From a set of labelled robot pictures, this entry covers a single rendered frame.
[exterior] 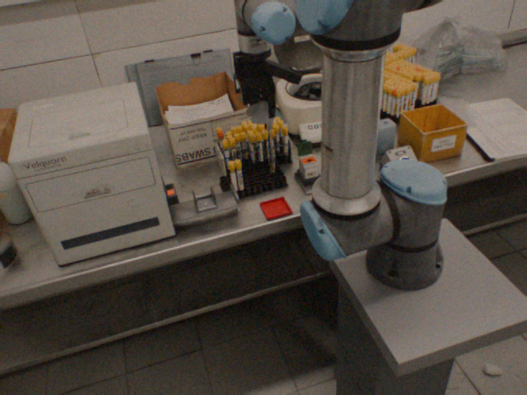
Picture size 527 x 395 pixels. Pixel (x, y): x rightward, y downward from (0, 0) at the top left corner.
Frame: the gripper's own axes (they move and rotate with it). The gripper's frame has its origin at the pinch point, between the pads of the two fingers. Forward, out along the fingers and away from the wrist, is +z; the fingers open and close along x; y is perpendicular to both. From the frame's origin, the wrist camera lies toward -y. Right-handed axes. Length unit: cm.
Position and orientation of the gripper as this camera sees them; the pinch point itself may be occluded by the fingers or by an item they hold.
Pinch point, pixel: (269, 124)
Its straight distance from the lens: 122.9
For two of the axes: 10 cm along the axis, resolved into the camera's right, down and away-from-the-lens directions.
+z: 0.7, 7.8, 6.2
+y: -9.5, 2.5, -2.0
